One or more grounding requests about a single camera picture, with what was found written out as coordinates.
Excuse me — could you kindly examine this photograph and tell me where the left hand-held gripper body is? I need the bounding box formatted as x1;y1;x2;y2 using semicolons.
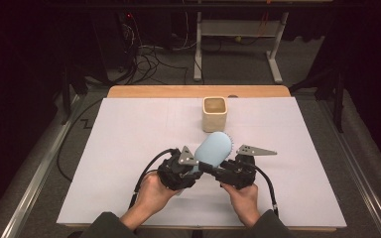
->
157;145;200;192

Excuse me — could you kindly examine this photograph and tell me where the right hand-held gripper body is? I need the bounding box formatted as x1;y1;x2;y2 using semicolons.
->
215;144;278;190

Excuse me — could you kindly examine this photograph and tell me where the light blue hairbrush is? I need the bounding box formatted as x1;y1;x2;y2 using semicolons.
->
191;131;234;174

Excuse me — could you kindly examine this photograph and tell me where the cream square cup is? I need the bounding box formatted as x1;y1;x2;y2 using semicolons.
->
201;95;229;134

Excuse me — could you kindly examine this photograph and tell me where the person's right hand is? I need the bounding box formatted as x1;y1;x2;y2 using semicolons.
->
220;183;262;221

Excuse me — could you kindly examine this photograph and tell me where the person's left hand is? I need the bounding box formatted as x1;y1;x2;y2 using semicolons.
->
130;172;181;219

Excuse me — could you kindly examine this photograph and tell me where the white table cover sheet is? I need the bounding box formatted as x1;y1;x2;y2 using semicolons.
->
57;96;347;229

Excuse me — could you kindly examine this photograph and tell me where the wooden table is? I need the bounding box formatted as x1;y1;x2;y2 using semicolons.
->
57;84;347;233

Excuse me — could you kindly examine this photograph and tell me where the black stand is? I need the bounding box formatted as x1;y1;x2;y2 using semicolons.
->
59;63;88;126
290;63;349;134

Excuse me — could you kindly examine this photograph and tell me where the dark equipment box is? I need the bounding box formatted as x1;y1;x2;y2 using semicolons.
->
90;9;141;72

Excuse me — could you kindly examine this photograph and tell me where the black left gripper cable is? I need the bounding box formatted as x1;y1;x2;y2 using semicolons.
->
128;148;179;209

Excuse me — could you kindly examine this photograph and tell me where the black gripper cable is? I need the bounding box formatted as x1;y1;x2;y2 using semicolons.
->
128;148;179;209
253;163;280;217

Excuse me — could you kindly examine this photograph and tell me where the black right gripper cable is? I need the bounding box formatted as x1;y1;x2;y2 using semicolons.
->
253;163;280;217

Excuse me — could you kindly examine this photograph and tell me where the tangle of floor cables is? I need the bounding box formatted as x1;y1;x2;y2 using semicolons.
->
117;11;192;85

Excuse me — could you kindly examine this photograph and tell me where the black floor cable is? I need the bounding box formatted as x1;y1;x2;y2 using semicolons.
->
56;98;104;182

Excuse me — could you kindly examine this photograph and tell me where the metal floor rail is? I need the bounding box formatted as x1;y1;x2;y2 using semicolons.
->
317;98;381;238
0;94;81;238

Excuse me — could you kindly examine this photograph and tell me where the white desk frame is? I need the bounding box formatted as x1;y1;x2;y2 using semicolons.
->
192;0;291;84

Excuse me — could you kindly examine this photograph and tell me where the orange cable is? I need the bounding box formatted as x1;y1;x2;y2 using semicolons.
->
259;11;270;38

